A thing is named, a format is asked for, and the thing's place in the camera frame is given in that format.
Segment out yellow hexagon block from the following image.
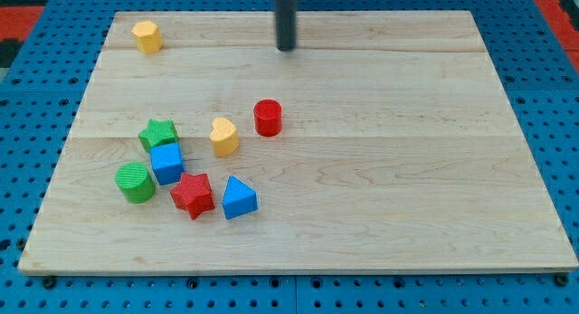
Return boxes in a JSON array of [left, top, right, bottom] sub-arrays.
[[131, 21, 163, 54]]

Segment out red cylinder block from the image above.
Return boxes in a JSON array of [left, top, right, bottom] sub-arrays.
[[253, 99, 282, 137]]

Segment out yellow heart block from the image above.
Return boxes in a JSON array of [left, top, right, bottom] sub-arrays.
[[210, 117, 240, 157]]

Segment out blue triangle block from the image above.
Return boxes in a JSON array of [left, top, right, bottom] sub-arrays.
[[222, 176, 258, 220]]

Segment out wooden board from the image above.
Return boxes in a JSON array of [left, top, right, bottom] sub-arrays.
[[19, 11, 578, 276]]

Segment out red star block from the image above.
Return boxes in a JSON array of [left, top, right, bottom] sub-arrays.
[[170, 173, 214, 220]]

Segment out blue cube block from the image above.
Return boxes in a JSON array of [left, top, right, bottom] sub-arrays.
[[150, 142, 185, 186]]

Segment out green star block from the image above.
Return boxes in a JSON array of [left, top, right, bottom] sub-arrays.
[[138, 119, 179, 153]]

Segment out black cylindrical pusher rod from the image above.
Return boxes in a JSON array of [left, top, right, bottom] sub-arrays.
[[274, 0, 297, 52]]

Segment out green cylinder block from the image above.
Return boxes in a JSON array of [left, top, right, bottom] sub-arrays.
[[115, 162, 156, 204]]

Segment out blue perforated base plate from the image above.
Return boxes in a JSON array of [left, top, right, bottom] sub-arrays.
[[1, 0, 578, 313]]

